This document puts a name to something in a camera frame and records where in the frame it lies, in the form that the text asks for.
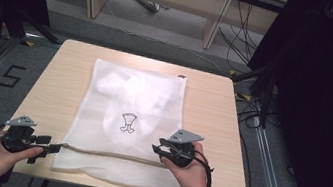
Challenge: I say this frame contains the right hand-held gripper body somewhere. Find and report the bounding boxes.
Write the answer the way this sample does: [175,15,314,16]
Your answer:
[156,125,206,171]

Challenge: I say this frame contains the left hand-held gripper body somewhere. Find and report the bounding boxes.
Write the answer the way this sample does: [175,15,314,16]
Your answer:
[0,112,56,159]

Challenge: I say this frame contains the white mesh laundry bag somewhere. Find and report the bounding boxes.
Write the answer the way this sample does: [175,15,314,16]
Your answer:
[50,53,200,187]

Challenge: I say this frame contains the person's right hand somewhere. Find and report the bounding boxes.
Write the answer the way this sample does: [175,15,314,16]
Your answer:
[156,136,225,187]

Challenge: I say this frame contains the white garment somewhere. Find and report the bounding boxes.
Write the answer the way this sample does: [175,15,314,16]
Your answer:
[88,65,176,148]

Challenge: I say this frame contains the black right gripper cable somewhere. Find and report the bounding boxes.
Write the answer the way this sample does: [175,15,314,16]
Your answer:
[188,156,217,187]

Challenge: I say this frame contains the black floor cables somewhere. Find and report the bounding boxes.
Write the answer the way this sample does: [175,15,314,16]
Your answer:
[230,89,278,132]

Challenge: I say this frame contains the black hanging cables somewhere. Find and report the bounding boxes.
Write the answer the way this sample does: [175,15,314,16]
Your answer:
[211,0,266,75]

